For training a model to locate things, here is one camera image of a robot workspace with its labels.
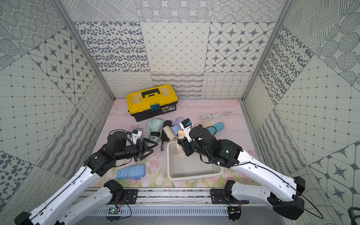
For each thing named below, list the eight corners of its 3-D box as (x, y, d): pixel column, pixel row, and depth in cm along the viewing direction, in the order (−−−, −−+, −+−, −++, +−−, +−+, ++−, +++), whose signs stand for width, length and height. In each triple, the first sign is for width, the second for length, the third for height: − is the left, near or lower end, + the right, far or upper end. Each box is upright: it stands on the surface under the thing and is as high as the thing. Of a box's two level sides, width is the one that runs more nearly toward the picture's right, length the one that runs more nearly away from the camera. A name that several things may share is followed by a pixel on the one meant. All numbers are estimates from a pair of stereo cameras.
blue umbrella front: (117, 179, 82) (115, 177, 79) (121, 166, 87) (119, 164, 84) (144, 179, 82) (142, 177, 79) (146, 166, 87) (145, 164, 84)
